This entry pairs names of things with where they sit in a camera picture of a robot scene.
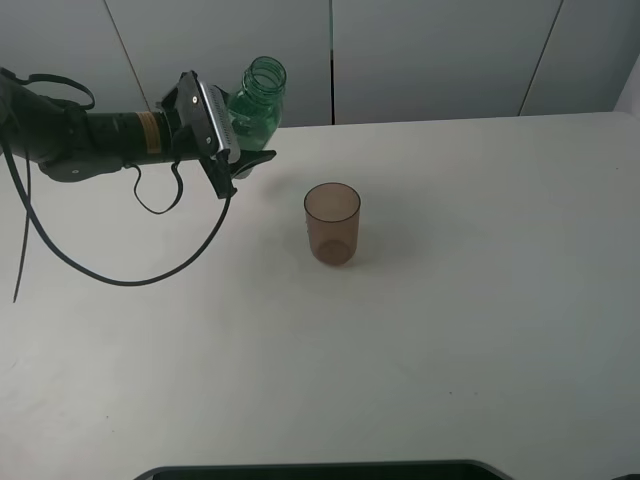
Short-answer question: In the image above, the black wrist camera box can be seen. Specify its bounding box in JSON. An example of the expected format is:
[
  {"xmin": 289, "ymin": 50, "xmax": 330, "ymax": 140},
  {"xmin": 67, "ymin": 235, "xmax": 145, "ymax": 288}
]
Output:
[{"xmin": 175, "ymin": 71, "xmax": 241, "ymax": 164}]

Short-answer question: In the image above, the green transparent water bottle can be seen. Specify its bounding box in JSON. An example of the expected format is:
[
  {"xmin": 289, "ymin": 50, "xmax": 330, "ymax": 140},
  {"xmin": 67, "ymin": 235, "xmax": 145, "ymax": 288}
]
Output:
[{"xmin": 227, "ymin": 56, "xmax": 287, "ymax": 152}]

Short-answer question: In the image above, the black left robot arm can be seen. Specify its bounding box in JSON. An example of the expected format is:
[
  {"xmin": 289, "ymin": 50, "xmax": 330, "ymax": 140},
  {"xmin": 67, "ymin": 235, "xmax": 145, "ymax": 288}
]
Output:
[{"xmin": 1, "ymin": 70, "xmax": 276, "ymax": 199}]

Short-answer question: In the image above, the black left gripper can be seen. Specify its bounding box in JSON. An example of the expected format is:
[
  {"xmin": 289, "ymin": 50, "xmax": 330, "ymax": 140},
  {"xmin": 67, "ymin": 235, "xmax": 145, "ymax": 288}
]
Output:
[{"xmin": 158, "ymin": 87, "xmax": 276, "ymax": 199}]

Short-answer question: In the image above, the black camera cable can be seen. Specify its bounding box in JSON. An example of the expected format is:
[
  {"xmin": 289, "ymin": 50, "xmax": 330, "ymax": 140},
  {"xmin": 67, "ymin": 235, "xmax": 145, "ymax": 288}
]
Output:
[{"xmin": 2, "ymin": 142, "xmax": 234, "ymax": 304}]

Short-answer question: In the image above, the pink transparent cup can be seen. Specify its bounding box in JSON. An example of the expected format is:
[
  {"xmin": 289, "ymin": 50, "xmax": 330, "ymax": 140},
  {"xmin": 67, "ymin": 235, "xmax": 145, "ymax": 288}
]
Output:
[{"xmin": 303, "ymin": 182, "xmax": 361, "ymax": 266}]

